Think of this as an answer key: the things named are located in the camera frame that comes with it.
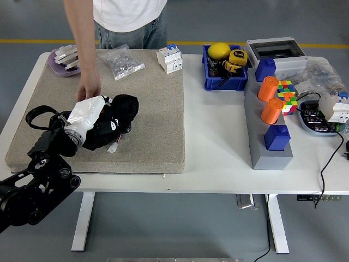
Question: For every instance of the person's right forearm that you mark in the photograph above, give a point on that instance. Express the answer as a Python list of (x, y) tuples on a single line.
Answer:
[(81, 41)]

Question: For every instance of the grey holder block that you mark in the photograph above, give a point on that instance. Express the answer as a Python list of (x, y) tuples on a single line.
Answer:
[(270, 161)]

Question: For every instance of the person's right hand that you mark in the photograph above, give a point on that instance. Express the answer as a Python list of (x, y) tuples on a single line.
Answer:
[(90, 84)]

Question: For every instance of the purple tray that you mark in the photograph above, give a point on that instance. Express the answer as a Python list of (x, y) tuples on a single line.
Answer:
[(58, 70)]

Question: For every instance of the white circuit breaker blue levers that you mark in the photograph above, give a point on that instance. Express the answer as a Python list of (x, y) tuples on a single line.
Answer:
[(336, 107)]

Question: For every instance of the white comb-shaped plastic piece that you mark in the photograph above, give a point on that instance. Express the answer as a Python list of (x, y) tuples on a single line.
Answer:
[(65, 53)]

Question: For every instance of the white T-shaped plastic piece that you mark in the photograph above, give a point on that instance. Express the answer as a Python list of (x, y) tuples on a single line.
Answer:
[(71, 65)]

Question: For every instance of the white table leg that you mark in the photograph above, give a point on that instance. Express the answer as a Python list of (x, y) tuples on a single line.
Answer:
[(278, 226), (83, 221)]

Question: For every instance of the table control panel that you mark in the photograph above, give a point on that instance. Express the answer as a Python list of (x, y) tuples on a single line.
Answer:
[(319, 198)]

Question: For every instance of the person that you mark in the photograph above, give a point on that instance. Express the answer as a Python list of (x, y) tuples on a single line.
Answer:
[(128, 16)]

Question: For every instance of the yellow round object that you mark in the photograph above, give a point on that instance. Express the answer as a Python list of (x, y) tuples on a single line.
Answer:
[(218, 51)]

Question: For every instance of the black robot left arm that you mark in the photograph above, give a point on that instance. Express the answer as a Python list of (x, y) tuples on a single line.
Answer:
[(41, 177)]

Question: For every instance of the grey-brown mat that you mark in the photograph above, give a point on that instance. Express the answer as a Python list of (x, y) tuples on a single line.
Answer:
[(152, 122)]

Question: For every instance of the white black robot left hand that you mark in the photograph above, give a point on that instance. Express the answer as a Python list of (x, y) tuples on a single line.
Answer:
[(85, 113)]

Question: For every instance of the clear bag of metal nuts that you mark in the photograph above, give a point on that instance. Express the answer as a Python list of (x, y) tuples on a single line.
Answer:
[(121, 62)]

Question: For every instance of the yellow tape measure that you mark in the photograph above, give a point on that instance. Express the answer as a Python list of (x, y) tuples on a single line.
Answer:
[(235, 61)]

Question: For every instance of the clear bag of small parts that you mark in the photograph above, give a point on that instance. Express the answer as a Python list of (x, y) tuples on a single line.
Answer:
[(321, 75)]

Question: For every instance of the grey distribution box clear lid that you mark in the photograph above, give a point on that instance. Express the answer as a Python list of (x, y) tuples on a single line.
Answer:
[(289, 64)]

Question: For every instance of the white circuit breaker orange label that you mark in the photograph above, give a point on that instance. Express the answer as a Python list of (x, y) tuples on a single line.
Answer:
[(169, 58)]

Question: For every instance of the black plug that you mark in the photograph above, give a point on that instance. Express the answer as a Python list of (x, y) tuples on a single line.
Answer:
[(346, 150)]

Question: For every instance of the blue plastic bin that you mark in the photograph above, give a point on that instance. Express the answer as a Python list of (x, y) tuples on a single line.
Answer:
[(226, 83)]

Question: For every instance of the orange cylinder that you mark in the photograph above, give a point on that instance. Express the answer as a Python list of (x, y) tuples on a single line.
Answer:
[(271, 112), (267, 88)]

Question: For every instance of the black modules in tray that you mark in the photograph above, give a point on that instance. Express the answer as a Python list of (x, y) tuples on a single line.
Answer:
[(313, 117)]

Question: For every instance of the light blue tray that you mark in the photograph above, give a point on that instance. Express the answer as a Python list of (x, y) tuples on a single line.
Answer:
[(305, 124)]

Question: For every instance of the colourful puzzle cube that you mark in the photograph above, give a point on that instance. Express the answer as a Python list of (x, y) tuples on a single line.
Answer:
[(289, 98)]

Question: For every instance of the metal floor plate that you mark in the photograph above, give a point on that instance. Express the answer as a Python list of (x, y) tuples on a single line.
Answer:
[(246, 202)]

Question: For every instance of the black tool in bin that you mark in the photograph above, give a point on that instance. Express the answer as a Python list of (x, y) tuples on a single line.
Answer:
[(215, 69)]

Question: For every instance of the blue block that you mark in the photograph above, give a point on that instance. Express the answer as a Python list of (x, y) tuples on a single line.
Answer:
[(265, 69), (276, 137)]

